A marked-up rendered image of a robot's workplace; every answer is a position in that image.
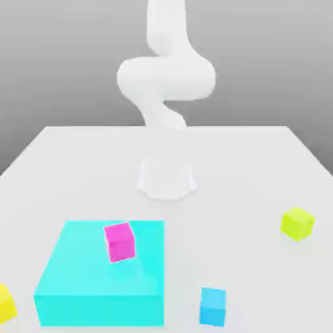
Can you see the small lime green cube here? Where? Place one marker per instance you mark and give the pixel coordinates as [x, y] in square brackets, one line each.
[297, 223]

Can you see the large cyan box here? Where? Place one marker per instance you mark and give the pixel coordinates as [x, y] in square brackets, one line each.
[85, 286]

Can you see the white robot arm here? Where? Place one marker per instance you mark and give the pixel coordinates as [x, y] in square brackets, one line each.
[166, 80]

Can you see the small blue cube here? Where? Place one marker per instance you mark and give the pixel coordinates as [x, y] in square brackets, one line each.
[212, 307]

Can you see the small yellow cube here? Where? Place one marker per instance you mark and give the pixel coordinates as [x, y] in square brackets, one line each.
[5, 304]

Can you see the small magenta cube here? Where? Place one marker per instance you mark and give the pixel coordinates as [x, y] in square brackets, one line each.
[120, 243]

